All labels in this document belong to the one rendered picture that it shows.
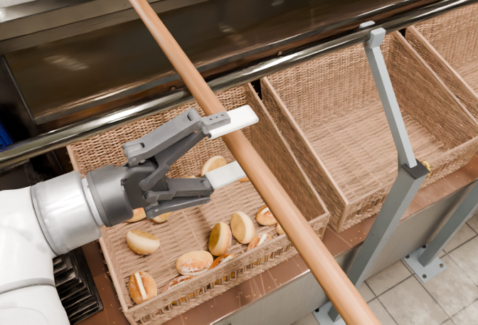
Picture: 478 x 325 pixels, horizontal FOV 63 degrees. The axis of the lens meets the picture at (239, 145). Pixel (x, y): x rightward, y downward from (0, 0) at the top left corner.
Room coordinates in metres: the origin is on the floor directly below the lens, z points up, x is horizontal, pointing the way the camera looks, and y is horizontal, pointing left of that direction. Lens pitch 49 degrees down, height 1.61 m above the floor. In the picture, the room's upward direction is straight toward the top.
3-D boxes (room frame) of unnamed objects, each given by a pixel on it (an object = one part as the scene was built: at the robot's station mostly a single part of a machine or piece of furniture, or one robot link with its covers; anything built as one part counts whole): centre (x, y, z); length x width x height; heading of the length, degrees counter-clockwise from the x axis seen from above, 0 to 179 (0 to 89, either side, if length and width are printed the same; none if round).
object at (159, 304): (0.62, 0.11, 0.72); 0.56 x 0.49 x 0.28; 118
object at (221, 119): (0.34, 0.04, 1.27); 0.05 x 0.01 x 0.03; 117
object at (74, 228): (0.26, 0.20, 1.20); 0.09 x 0.06 x 0.09; 27
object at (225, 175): (0.36, 0.01, 1.14); 0.07 x 0.03 x 0.01; 117
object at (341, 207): (0.90, -0.42, 0.72); 0.56 x 0.49 x 0.28; 119
